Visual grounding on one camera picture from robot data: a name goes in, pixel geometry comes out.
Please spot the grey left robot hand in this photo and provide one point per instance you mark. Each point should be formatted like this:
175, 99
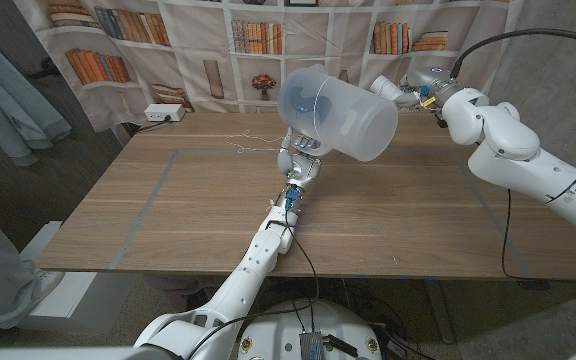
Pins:
300, 167

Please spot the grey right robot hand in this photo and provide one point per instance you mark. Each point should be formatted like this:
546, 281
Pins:
428, 82

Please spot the grey tape outline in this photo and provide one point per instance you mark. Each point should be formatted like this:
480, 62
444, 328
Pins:
140, 217

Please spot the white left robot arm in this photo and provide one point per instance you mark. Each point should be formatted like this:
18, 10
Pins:
248, 270

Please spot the silver finned box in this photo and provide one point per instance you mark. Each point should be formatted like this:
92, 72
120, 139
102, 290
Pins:
311, 346

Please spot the printed bookshelf backdrop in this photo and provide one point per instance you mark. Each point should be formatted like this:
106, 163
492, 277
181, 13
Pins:
218, 50

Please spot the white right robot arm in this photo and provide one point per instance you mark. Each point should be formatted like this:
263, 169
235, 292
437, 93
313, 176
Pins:
523, 145

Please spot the white power strip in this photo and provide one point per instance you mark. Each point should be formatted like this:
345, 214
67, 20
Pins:
160, 112

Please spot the translucent pitcher with blue lid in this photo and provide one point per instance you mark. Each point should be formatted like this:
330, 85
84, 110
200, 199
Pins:
338, 115

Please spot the grey metal table leg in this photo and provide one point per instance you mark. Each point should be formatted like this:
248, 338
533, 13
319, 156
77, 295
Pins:
440, 310

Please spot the white floor platform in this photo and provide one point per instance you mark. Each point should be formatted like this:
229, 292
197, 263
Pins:
83, 300

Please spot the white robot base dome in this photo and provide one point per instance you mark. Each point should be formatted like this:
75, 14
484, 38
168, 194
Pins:
278, 330

